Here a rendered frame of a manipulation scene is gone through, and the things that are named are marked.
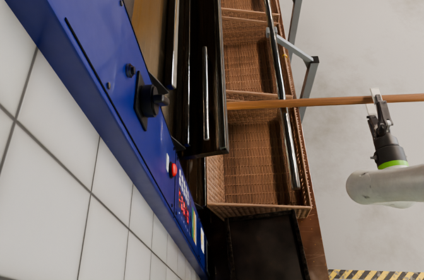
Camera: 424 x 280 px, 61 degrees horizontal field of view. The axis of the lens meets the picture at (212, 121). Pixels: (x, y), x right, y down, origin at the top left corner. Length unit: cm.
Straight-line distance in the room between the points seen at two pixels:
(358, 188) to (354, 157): 153
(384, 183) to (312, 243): 79
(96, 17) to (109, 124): 12
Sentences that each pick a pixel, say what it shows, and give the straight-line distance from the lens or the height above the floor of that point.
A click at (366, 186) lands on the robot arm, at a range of 113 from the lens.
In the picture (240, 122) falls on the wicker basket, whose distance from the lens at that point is 199.
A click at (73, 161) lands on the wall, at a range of 37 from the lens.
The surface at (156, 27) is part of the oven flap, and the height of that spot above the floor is 177.
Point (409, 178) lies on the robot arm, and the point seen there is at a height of 145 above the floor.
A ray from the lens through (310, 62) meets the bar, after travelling 180.
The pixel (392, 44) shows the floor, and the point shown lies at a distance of 338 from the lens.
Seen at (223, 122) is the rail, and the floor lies 144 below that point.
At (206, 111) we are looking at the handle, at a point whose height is 147.
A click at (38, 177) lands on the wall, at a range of 31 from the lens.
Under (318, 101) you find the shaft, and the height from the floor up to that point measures 120.
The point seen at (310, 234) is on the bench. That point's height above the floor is 58.
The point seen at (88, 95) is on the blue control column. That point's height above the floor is 203.
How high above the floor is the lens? 231
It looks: 59 degrees down
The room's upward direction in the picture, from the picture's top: 8 degrees counter-clockwise
